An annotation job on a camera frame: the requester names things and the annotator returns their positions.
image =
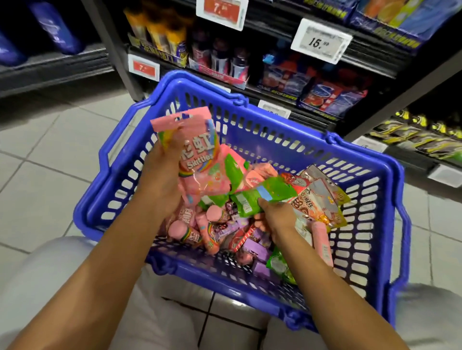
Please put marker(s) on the person's right leg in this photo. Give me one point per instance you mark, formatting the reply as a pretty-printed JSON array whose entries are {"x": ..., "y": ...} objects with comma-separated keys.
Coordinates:
[{"x": 429, "y": 321}]

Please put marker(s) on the large white price tag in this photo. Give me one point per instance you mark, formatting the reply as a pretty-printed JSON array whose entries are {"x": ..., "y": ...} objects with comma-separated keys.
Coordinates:
[{"x": 320, "y": 40}]

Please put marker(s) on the pink rainbow candy packet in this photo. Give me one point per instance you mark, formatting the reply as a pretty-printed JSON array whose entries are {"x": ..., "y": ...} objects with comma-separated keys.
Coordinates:
[{"x": 202, "y": 144}]

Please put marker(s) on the person's left leg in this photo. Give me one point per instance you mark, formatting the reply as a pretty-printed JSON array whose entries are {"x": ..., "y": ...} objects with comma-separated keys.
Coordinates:
[{"x": 155, "y": 317}]

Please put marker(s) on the person's right thumb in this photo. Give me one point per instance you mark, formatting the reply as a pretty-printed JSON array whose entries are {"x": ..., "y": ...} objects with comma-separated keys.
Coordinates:
[{"x": 266, "y": 206}]

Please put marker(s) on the person's left hand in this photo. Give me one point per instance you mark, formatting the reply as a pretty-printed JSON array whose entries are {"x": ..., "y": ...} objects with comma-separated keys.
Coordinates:
[{"x": 162, "y": 173}]

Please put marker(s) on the blue packages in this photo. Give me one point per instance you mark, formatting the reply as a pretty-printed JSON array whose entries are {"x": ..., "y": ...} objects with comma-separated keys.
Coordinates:
[{"x": 39, "y": 29}]

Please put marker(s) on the row of yellow bottles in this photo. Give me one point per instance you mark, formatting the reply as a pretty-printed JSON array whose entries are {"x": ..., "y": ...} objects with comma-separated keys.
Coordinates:
[{"x": 158, "y": 32}]

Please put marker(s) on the small white price tag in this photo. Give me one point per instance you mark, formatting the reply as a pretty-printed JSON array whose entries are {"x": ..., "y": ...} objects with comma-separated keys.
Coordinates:
[
  {"x": 374, "y": 143},
  {"x": 445, "y": 175},
  {"x": 274, "y": 108}
]

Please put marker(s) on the blue display boxes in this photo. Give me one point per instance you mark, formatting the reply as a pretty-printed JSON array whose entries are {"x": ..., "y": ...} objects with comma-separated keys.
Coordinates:
[{"x": 400, "y": 18}]

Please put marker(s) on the person's left forearm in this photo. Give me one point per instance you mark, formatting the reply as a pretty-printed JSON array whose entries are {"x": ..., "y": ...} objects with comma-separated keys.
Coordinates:
[{"x": 101, "y": 274}]

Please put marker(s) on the peach snack packet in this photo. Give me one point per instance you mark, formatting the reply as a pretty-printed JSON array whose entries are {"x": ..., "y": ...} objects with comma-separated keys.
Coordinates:
[{"x": 321, "y": 205}]

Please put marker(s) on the blue plastic shopping basket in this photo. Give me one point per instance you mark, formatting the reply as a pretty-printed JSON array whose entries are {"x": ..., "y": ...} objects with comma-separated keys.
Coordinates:
[{"x": 260, "y": 137}]

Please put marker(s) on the black store shelf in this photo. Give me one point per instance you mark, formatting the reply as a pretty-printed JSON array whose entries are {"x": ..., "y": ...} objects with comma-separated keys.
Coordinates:
[{"x": 379, "y": 68}]

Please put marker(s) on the row of blue red packets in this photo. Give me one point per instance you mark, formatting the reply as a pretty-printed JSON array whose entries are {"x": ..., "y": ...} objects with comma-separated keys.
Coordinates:
[{"x": 317, "y": 93}]

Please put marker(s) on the row of yellow black packets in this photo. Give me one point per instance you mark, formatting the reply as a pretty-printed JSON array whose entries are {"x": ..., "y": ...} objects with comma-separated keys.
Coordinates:
[{"x": 422, "y": 139}]

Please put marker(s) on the red and white price tag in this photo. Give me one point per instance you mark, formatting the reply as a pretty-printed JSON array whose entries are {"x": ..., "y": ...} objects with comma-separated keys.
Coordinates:
[{"x": 222, "y": 10}]

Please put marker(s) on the person's leg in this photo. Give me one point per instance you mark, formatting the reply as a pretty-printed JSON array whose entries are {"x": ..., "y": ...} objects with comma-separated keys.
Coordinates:
[
  {"x": 155, "y": 317},
  {"x": 429, "y": 321}
]

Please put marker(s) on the person's right hand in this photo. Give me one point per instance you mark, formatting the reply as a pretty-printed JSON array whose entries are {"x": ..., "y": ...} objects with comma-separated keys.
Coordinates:
[{"x": 281, "y": 220}]

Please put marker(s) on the light green candy packet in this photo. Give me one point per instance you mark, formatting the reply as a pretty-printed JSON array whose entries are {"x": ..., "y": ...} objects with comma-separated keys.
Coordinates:
[{"x": 278, "y": 266}]

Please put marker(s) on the person's left fingers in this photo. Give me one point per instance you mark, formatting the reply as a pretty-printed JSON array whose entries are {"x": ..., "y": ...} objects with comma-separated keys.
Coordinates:
[{"x": 175, "y": 142}]

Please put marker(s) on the silver and red snack packet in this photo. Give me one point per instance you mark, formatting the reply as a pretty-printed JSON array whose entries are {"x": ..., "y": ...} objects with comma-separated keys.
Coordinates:
[{"x": 317, "y": 175}]

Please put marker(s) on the small red price tag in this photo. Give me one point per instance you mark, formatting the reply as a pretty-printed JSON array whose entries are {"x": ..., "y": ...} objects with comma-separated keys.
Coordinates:
[{"x": 143, "y": 67}]

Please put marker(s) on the pile of purple candy packs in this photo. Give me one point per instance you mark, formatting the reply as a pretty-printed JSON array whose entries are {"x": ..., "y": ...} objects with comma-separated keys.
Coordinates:
[{"x": 249, "y": 245}]

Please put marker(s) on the pink candy tube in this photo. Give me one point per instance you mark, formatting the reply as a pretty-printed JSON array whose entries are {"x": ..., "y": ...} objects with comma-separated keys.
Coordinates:
[
  {"x": 180, "y": 230},
  {"x": 323, "y": 245},
  {"x": 209, "y": 234}
]

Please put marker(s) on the person's right forearm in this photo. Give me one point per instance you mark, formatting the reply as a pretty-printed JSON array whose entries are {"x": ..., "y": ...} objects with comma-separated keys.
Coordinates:
[{"x": 325, "y": 288}]

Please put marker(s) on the row of dark bottles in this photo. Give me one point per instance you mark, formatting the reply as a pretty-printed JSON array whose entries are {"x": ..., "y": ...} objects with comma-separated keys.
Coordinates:
[{"x": 220, "y": 61}]

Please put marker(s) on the pink and green candy packet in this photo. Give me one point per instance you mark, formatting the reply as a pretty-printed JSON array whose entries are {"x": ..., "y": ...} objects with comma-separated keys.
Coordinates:
[{"x": 234, "y": 169}]

